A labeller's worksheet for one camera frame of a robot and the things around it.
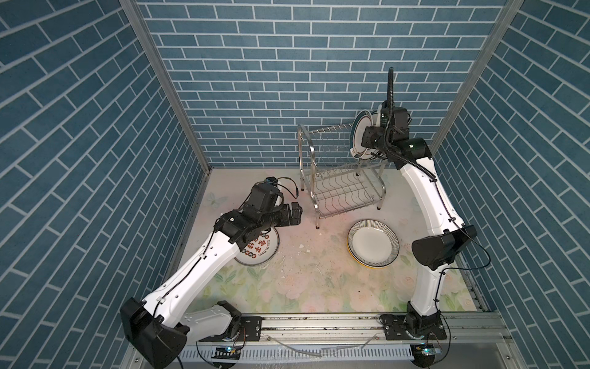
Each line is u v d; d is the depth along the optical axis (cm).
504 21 72
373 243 92
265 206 55
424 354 71
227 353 72
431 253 51
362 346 71
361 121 86
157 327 36
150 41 77
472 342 78
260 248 91
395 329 74
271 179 65
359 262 85
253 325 74
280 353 71
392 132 57
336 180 109
